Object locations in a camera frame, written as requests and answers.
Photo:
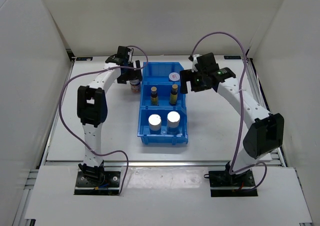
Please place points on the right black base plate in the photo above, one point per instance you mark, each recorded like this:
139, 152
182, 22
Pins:
223, 185

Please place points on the white-lid spice jar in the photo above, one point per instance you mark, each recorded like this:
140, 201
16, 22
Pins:
135, 85
174, 77

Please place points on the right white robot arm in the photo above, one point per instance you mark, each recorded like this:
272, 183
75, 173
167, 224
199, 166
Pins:
265, 129

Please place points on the blue three-compartment plastic bin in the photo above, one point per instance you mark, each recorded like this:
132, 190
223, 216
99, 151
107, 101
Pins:
157, 74

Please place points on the gold-cap yellow bottle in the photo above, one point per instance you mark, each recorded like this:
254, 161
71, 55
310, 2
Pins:
154, 100
173, 95

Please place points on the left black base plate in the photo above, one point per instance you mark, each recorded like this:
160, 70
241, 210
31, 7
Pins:
107, 185

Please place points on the aluminium front rail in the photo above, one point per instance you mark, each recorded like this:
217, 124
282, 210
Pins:
274, 162

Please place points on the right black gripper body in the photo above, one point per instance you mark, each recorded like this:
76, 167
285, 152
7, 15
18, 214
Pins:
198, 82

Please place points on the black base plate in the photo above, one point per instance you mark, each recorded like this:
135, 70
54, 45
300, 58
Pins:
223, 185
107, 185

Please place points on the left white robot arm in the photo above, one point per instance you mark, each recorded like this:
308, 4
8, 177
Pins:
92, 107

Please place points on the silver-cap shaker bottle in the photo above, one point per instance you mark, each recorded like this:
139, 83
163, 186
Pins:
155, 122
173, 121

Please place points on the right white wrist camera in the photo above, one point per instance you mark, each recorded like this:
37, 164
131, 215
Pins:
194, 61

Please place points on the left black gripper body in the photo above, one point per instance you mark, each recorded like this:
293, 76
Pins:
126, 76

